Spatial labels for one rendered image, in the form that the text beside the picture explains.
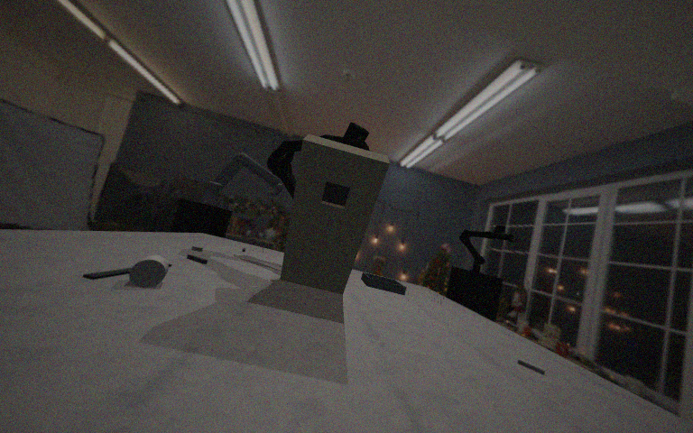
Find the beige service panel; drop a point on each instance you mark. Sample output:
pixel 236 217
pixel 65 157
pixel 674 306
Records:
pixel 336 190

